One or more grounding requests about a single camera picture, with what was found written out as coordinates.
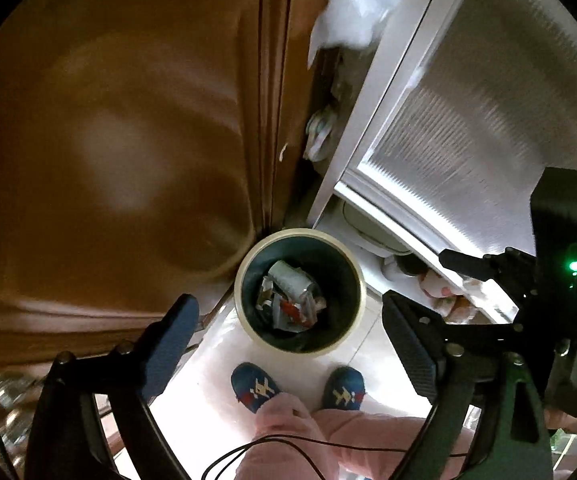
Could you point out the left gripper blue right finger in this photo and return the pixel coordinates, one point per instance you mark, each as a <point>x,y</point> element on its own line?
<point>417,334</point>

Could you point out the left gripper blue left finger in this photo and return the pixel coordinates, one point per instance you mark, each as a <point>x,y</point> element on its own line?
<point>163,343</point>

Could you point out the round trash bin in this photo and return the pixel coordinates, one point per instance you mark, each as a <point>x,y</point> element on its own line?
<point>338,278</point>

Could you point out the right blue slipper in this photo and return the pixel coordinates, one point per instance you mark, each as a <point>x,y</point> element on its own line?
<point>344,390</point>

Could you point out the red snack packet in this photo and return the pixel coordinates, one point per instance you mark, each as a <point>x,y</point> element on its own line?
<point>292,311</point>

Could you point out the pink trouser legs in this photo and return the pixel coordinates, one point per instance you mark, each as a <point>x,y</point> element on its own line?
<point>326,441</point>

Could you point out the crumpled clear plastic bag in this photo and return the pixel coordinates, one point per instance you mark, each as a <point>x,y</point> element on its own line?
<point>352,24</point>

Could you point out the left blue slipper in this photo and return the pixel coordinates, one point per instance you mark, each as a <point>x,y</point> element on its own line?
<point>252,386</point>

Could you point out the blue slipper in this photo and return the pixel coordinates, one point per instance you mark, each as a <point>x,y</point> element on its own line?
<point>344,390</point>
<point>252,386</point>

